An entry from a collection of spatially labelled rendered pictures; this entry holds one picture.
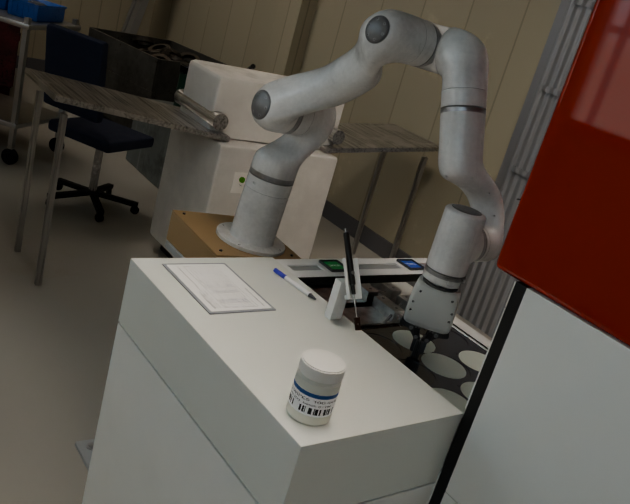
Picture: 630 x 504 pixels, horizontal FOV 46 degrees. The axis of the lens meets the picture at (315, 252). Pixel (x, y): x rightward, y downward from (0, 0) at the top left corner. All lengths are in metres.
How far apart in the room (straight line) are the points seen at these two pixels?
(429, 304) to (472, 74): 0.46
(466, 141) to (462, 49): 0.18
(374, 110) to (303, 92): 3.40
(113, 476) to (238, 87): 2.29
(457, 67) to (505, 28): 3.00
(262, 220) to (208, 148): 1.74
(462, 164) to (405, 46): 0.28
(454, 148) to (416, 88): 3.43
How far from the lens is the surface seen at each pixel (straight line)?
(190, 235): 1.95
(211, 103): 3.58
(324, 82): 1.76
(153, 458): 1.51
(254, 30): 6.58
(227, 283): 1.52
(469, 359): 1.70
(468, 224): 1.47
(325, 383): 1.10
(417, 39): 1.61
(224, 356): 1.26
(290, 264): 1.72
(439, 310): 1.55
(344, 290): 1.47
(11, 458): 2.54
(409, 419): 1.25
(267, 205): 1.90
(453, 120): 1.50
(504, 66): 4.46
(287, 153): 1.89
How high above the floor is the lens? 1.57
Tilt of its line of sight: 19 degrees down
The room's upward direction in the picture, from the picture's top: 16 degrees clockwise
